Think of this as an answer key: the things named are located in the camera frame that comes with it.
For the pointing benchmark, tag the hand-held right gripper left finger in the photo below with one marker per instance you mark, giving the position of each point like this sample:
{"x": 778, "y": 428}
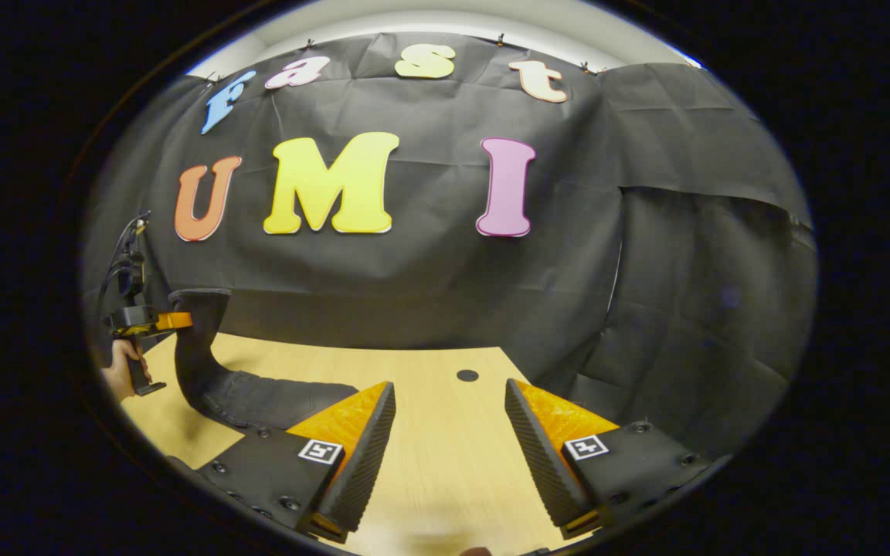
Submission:
{"x": 360, "y": 463}

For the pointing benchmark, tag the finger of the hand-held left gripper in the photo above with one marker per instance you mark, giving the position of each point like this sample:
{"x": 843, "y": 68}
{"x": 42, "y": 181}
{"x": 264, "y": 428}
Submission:
{"x": 174, "y": 320}

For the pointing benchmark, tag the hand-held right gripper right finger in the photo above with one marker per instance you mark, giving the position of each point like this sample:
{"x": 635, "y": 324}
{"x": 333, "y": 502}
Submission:
{"x": 541, "y": 455}

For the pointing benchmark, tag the dark grey jeans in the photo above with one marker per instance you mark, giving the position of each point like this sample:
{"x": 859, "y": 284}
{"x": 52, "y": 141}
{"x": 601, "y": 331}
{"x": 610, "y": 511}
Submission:
{"x": 259, "y": 398}

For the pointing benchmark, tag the black backdrop cloth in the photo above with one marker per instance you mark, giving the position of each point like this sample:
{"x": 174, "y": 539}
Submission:
{"x": 445, "y": 286}

